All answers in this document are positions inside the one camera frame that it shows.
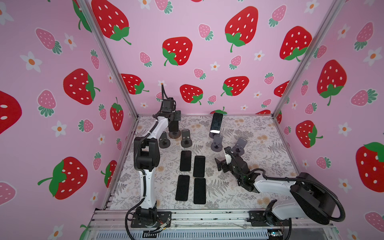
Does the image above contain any silver edged black phone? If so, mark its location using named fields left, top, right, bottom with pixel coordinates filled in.
left=194, top=178, right=206, bottom=205

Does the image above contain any purple edged black phone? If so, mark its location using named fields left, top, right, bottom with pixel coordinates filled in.
left=176, top=175, right=190, bottom=202

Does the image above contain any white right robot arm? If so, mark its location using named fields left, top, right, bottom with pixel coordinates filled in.
left=215, top=147, right=346, bottom=226

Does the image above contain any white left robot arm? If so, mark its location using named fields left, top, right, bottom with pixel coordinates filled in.
left=134, top=98, right=181, bottom=225

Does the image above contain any grey stand right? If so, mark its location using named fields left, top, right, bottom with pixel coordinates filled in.
left=232, top=138, right=248, bottom=156

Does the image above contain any wooden base phone stand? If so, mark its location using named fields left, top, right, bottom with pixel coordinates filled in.
left=169, top=130, right=182, bottom=139

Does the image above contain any grey round phone stand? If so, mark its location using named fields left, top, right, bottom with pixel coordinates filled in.
left=159, top=132, right=171, bottom=149

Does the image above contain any grey stand far centre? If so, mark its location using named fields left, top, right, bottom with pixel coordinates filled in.
left=209, top=133, right=220, bottom=139

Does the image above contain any green edged black phone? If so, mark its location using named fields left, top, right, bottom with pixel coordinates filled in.
left=210, top=113, right=224, bottom=135

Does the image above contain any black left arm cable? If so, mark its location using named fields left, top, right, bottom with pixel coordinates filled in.
left=124, top=83, right=169, bottom=240

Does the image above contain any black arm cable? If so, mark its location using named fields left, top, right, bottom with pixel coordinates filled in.
left=248, top=167, right=346, bottom=240
left=124, top=83, right=169, bottom=240

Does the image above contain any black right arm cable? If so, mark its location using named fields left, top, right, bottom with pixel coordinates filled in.
left=248, top=167, right=346, bottom=240

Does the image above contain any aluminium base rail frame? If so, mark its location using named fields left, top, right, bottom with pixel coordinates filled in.
left=81, top=209, right=341, bottom=240

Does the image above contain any aluminium corner post left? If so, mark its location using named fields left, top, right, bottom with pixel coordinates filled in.
left=78, top=0, right=139, bottom=120

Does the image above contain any aluminium corner post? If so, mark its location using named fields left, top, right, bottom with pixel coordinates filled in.
left=272, top=0, right=345, bottom=120
left=78, top=0, right=139, bottom=120

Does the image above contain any aluminium corner post right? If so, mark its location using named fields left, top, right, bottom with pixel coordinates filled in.
left=272, top=0, right=345, bottom=120

